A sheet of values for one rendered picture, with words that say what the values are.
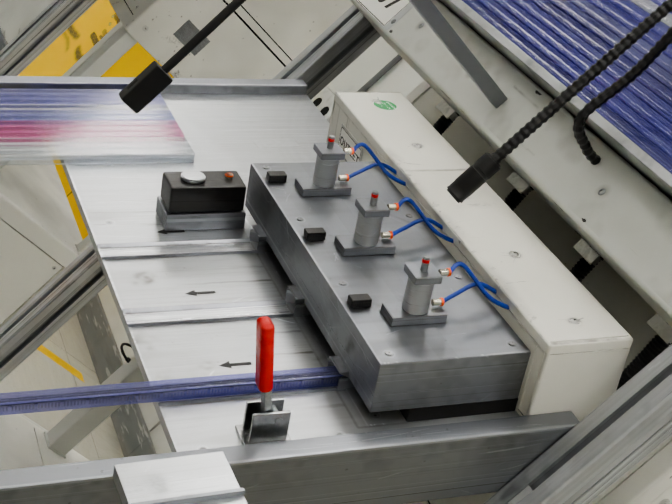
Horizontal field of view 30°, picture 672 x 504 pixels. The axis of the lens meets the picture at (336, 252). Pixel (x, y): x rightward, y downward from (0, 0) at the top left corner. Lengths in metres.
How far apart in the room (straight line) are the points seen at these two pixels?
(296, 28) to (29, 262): 0.69
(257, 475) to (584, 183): 0.41
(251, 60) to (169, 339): 1.40
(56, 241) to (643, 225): 1.59
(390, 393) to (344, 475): 0.07
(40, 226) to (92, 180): 1.17
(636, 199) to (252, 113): 0.56
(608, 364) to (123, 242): 0.46
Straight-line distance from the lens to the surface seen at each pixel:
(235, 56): 2.39
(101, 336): 4.25
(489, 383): 1.03
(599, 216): 1.11
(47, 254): 2.51
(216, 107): 1.50
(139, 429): 3.84
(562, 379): 1.03
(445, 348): 1.00
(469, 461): 1.01
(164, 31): 2.34
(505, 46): 1.27
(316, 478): 0.96
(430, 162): 1.25
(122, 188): 1.29
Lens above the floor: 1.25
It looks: 6 degrees down
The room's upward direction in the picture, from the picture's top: 48 degrees clockwise
